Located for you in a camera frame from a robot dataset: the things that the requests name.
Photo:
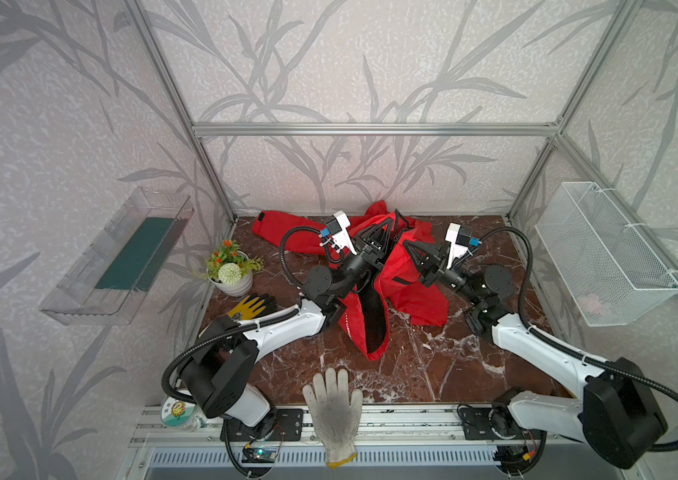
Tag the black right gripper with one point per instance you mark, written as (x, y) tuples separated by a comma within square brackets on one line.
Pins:
[(436, 268)]

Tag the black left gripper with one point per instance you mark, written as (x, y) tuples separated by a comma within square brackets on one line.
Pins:
[(366, 251)]

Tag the red X-Sport jacket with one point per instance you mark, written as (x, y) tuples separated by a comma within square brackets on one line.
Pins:
[(405, 282)]

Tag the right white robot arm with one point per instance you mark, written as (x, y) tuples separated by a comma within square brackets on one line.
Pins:
[(613, 408)]

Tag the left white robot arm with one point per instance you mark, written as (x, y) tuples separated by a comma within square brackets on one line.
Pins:
[(214, 373)]

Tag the yellow black rubber glove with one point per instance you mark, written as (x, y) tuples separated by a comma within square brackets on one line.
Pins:
[(252, 307)]

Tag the potted artificial flower plant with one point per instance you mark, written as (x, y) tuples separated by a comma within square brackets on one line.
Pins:
[(231, 270)]

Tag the pink object in basket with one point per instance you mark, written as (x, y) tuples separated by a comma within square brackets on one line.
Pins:
[(592, 305)]

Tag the white knit work glove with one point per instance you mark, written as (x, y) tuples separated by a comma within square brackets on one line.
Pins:
[(336, 413)]

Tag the round tape roll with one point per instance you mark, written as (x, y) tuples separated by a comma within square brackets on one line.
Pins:
[(182, 415)]

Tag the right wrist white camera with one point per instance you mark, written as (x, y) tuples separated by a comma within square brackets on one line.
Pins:
[(462, 244)]

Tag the wrist white camera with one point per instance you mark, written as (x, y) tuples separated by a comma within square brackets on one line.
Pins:
[(335, 235), (462, 244)]

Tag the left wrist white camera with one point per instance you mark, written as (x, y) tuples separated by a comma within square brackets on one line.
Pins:
[(335, 235)]

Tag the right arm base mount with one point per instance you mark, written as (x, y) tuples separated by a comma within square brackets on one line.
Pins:
[(477, 423)]

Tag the white wire mesh basket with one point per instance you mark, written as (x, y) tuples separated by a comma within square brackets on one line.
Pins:
[(597, 249)]

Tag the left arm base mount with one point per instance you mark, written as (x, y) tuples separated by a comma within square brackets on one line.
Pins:
[(279, 424)]

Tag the clear plastic wall tray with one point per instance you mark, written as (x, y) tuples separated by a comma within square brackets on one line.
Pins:
[(110, 281)]

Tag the aluminium cage frame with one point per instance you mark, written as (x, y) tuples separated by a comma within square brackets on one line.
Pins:
[(443, 107)]

